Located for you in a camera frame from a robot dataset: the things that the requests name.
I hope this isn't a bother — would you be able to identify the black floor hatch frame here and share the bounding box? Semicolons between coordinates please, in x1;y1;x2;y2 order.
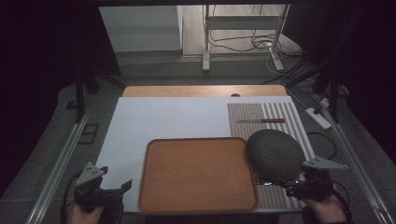
77;122;101;146

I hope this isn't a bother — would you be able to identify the tangle of floor cables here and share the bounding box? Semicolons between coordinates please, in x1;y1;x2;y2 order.
207;5;304;78

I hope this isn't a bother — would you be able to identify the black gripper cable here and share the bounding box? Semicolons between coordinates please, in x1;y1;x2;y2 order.
332;180;353;222
60;173;80;224

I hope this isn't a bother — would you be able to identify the knife with red-brown handle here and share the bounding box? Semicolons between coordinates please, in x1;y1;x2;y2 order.
235;118;286;124

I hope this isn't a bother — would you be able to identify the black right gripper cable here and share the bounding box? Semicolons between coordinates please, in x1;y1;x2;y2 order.
332;180;353;222

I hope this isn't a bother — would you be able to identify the white metal stand frame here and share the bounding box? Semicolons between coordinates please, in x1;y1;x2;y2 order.
201;4;291;74

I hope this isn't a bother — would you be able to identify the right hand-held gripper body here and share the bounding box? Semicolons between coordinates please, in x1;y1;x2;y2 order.
284;155;348;202

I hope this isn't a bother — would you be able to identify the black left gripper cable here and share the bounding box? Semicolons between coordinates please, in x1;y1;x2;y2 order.
60;173;80;224

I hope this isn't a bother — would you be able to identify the black cable loop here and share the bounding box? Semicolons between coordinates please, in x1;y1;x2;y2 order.
305;131;338;161

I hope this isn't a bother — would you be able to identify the black metal stand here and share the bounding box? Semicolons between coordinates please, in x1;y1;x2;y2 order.
73;59;127;124
283;55;349;124

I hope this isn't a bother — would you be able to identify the aluminium rail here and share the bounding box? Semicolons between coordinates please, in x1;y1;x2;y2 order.
25;109;92;224
315;92;396;224

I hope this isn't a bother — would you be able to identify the person's right hand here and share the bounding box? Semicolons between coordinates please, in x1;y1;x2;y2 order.
302;185;347;224

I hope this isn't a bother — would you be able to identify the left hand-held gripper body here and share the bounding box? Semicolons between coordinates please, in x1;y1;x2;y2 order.
73;161;126;214

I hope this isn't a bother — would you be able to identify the brown wooden tray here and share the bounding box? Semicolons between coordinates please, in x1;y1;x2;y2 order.
138;136;259;215

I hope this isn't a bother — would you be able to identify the striped placemat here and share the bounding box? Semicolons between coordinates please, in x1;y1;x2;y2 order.
226;102;316;210

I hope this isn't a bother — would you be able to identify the white power strip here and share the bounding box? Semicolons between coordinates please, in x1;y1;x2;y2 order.
304;106;332;131

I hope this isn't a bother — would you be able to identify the person's left hand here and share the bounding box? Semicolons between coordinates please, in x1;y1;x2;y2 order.
66;203;106;224

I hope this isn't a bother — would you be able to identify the white table board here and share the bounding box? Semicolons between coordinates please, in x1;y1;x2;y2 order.
94;95;316;215

